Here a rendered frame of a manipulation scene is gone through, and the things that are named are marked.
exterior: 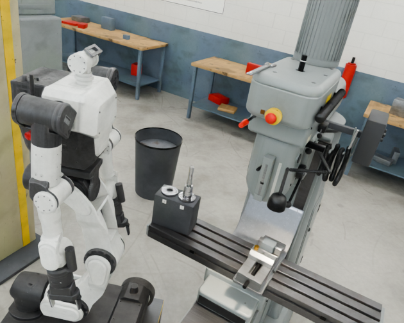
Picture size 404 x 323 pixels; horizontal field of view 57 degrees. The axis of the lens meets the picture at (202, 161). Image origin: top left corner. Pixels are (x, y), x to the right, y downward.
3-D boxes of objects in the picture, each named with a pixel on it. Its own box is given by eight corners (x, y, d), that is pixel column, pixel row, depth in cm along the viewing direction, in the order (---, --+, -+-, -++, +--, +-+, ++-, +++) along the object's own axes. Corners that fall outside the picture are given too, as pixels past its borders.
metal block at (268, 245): (270, 257, 179) (273, 247, 176) (258, 251, 181) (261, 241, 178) (274, 251, 183) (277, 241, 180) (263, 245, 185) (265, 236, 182)
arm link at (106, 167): (93, 175, 165) (86, 136, 157) (102, 165, 174) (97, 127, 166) (116, 177, 164) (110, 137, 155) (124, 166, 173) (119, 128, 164)
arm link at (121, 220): (100, 230, 179) (95, 209, 174) (107, 218, 188) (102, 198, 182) (125, 230, 178) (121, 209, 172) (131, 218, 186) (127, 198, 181)
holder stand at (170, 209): (188, 236, 196) (193, 206, 187) (151, 222, 201) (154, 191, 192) (196, 223, 206) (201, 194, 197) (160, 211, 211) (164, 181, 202)
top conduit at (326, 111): (322, 124, 128) (326, 115, 126) (311, 120, 129) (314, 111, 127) (344, 97, 164) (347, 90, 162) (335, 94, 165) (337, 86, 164)
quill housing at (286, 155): (280, 211, 160) (301, 146, 145) (237, 193, 167) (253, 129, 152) (292, 193, 175) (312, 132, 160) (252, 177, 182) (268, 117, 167)
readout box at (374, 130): (370, 168, 163) (389, 125, 154) (350, 161, 167) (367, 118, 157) (375, 154, 180) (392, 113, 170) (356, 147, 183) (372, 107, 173)
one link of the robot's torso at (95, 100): (6, 171, 129) (-5, 71, 112) (52, 133, 159) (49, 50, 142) (88, 188, 128) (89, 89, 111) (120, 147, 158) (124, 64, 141)
